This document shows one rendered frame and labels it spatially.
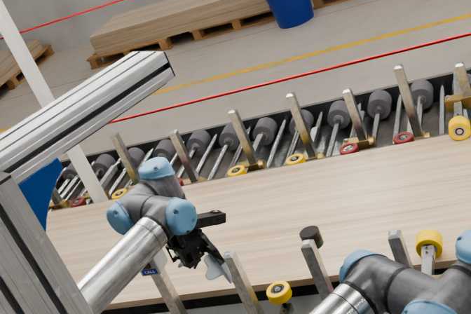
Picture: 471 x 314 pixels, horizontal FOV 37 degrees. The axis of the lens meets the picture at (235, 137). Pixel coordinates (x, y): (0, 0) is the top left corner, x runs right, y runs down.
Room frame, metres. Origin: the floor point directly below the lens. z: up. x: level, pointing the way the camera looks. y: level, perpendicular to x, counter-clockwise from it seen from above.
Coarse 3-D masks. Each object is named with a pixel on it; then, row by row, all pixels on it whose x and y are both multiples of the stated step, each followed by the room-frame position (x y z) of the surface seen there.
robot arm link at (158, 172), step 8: (152, 160) 1.53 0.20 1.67; (160, 160) 1.51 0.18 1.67; (144, 168) 1.50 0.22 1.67; (152, 168) 1.48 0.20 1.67; (160, 168) 1.48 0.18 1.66; (168, 168) 1.49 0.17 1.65; (144, 176) 1.48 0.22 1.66; (152, 176) 1.47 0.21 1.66; (160, 176) 1.47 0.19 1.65; (168, 176) 1.48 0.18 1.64; (176, 176) 1.51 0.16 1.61; (152, 184) 1.46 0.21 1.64; (160, 184) 1.47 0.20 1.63; (168, 184) 1.48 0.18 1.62; (176, 184) 1.49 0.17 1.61; (160, 192) 1.46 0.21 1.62; (168, 192) 1.47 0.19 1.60; (176, 192) 1.48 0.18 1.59
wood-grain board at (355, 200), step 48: (432, 144) 2.39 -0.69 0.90; (192, 192) 2.82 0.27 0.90; (240, 192) 2.64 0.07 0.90; (288, 192) 2.49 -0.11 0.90; (336, 192) 2.34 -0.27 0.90; (384, 192) 2.21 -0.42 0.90; (432, 192) 2.09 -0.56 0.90; (96, 240) 2.76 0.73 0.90; (240, 240) 2.29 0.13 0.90; (288, 240) 2.17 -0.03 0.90; (336, 240) 2.05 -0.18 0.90; (384, 240) 1.94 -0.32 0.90; (144, 288) 2.25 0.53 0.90; (192, 288) 2.13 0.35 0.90
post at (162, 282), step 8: (160, 280) 1.92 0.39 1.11; (168, 280) 1.93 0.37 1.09; (160, 288) 1.92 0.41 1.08; (168, 288) 1.92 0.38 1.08; (168, 296) 1.92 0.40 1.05; (176, 296) 1.93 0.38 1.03; (168, 304) 1.92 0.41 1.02; (176, 304) 1.91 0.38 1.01; (176, 312) 1.92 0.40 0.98; (184, 312) 1.93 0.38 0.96
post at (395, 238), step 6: (390, 234) 1.61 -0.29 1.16; (396, 234) 1.60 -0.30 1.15; (390, 240) 1.60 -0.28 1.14; (396, 240) 1.60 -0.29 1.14; (402, 240) 1.60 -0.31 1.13; (390, 246) 1.60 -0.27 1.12; (396, 246) 1.60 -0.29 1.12; (402, 246) 1.59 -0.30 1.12; (396, 252) 1.60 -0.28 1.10; (402, 252) 1.59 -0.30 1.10; (408, 252) 1.62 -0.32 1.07; (396, 258) 1.60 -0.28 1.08; (402, 258) 1.60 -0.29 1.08; (408, 258) 1.60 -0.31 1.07; (408, 264) 1.59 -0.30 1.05
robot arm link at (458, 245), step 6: (468, 228) 0.84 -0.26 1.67; (462, 234) 0.83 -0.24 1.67; (468, 234) 0.83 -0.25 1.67; (456, 240) 0.83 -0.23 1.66; (462, 240) 0.82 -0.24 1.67; (468, 240) 0.81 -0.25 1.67; (456, 246) 0.82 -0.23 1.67; (462, 246) 0.81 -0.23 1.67; (468, 246) 0.80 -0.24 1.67; (456, 252) 0.82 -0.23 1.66; (462, 252) 0.80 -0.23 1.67; (468, 252) 0.79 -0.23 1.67; (462, 258) 0.80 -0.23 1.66; (468, 258) 0.79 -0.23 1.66; (456, 264) 0.80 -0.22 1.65; (462, 264) 0.79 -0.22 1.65; (468, 264) 0.79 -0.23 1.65
